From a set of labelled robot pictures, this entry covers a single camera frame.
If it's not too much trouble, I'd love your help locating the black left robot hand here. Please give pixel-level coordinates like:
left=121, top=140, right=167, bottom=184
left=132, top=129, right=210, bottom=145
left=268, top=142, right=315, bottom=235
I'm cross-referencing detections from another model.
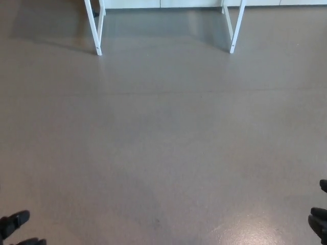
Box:
left=0, top=210, right=47, bottom=245

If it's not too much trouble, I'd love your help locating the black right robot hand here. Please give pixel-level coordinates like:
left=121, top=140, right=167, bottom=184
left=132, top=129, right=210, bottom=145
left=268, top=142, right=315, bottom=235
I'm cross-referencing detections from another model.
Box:
left=307, top=179, right=327, bottom=241

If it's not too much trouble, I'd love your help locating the white table leg frame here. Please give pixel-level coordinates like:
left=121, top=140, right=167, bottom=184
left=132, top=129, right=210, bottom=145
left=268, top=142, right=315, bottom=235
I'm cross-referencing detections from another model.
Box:
left=221, top=0, right=247, bottom=55
left=84, top=0, right=106, bottom=56

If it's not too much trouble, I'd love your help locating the white cabinet door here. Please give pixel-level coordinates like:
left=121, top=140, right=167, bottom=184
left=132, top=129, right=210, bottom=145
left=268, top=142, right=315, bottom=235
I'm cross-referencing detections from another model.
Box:
left=104, top=0, right=161, bottom=10
left=279, top=0, right=327, bottom=7
left=160, top=0, right=281, bottom=9

